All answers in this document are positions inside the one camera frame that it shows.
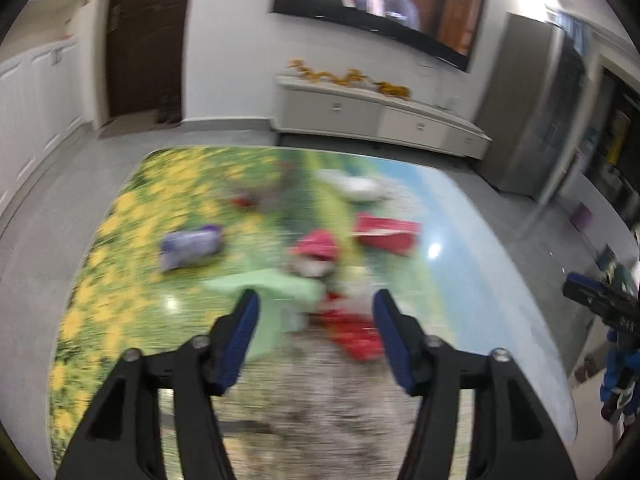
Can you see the purple bin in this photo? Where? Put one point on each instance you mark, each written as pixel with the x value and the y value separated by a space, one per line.
pixel 581 217

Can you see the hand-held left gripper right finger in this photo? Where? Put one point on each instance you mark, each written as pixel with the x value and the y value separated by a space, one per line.
pixel 392 340

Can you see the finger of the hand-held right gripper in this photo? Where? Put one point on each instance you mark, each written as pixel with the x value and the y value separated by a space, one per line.
pixel 582 290

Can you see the red carton box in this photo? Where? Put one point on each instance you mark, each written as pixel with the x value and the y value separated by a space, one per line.
pixel 387 235

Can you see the grey blue bin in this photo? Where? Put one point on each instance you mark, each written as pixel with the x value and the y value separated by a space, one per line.
pixel 607 259

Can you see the wall-mounted television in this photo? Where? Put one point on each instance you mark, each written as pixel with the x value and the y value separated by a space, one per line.
pixel 380 0

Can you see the small dark red wrapper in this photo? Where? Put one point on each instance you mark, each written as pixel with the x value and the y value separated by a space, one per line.
pixel 246 201

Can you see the white lower cupboard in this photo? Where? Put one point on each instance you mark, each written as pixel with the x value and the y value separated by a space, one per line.
pixel 35 110

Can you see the pair of dark shoes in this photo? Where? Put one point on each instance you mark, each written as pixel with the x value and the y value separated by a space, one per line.
pixel 167 116

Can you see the grey double-door fridge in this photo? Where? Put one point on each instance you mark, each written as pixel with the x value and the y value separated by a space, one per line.
pixel 530 110

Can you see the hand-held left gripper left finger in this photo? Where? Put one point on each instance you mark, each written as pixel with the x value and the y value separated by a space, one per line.
pixel 240 340

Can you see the brown doormat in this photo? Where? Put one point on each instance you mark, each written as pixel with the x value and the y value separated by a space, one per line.
pixel 120 129

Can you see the light green paper sheet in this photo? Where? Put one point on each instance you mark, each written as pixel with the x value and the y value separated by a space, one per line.
pixel 280 300

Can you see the white grey tv cabinet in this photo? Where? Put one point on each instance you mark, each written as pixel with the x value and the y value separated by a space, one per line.
pixel 365 115

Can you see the white wrapper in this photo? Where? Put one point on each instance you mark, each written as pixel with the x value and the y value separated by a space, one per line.
pixel 357 185

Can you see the blue curtain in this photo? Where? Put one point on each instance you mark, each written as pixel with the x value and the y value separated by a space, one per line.
pixel 575 30

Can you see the pink red snack packet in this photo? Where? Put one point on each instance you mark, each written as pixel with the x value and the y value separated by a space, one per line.
pixel 317 245

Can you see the small golden dragon ornament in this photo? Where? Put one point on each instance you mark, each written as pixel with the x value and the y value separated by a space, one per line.
pixel 350 77

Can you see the dark brown entrance door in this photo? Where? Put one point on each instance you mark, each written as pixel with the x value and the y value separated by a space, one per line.
pixel 147 35

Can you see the golden tiger ornament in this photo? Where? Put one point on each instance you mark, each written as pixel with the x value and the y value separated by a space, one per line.
pixel 394 89

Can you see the purple snack packet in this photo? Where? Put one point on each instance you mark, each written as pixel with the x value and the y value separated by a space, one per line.
pixel 192 245

